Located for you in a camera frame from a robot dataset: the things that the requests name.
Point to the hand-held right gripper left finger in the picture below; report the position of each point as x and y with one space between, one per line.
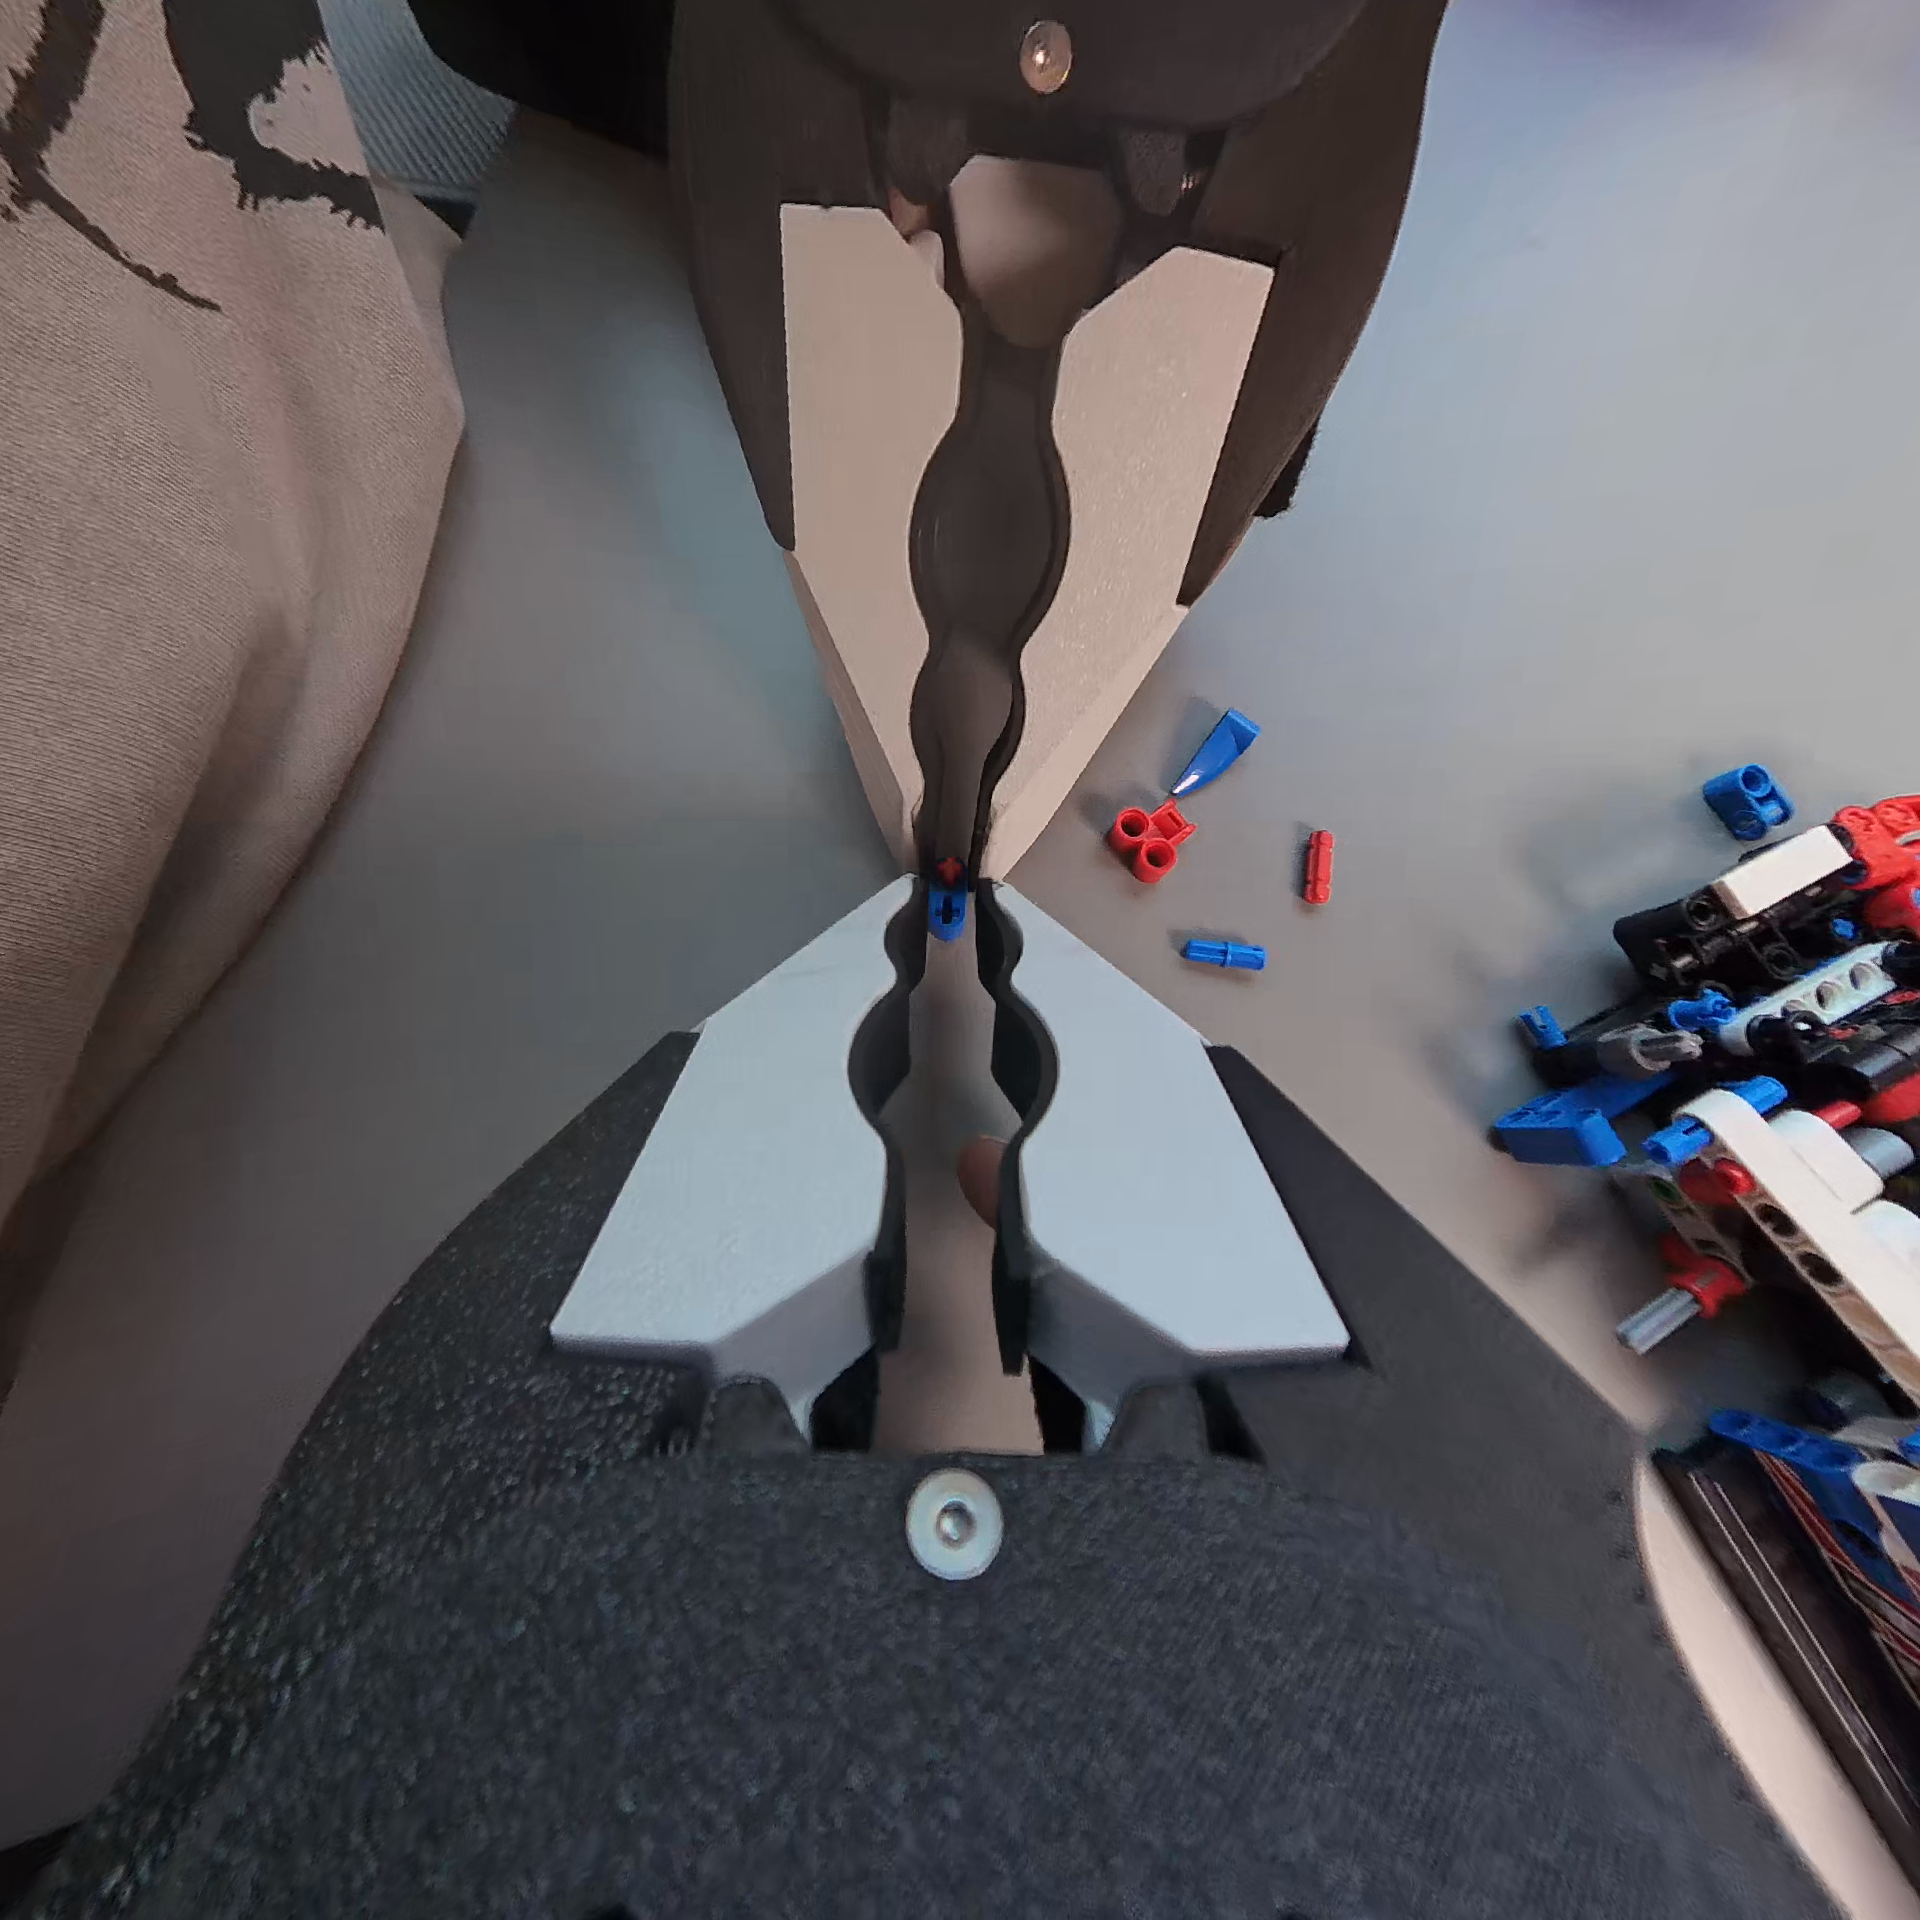
735 1200

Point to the red three-hole brick connector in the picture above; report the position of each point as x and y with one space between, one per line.
1153 839

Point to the blue brick pin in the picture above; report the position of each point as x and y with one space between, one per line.
1223 954

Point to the black printed toy box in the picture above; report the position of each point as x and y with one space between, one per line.
1741 1576

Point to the person's beige sweater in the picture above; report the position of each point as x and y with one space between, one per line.
182 599

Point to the blue brick wedge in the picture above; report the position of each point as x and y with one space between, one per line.
1220 749

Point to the grey woven cloth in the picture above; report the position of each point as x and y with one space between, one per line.
405 89

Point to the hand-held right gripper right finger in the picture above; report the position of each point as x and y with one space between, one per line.
1172 1200

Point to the toy brick car model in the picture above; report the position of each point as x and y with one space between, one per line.
1785 1170

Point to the person's right hand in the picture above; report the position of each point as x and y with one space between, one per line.
984 1178

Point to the grey desk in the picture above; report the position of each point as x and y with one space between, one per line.
630 780

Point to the small blue brick connector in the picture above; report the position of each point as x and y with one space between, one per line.
945 908

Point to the long red brick pin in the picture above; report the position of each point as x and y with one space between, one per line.
1317 868

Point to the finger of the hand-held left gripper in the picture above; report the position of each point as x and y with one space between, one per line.
1156 452
855 452

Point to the blue two-hole brick connector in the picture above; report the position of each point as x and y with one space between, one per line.
1748 801

